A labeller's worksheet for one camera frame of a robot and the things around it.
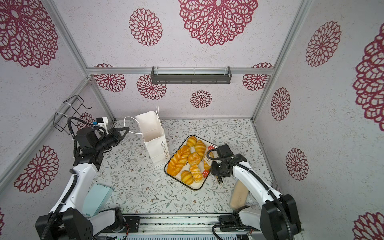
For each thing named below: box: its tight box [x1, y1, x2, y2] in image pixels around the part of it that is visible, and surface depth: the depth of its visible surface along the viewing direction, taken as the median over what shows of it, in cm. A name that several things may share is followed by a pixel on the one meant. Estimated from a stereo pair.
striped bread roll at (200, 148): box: [194, 139, 207, 160], surface depth 102 cm
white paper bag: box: [135, 106, 170, 167], surface depth 90 cm
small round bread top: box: [186, 136, 198, 147], surface depth 105 cm
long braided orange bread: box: [167, 145, 191, 176], surface depth 96 cm
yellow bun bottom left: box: [180, 170, 194, 185], surface depth 87 cm
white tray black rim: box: [164, 134, 219, 190], surface depth 94 cm
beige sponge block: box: [230, 180, 250, 209], surface depth 81 cm
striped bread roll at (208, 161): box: [203, 151, 214, 171], surface depth 90 cm
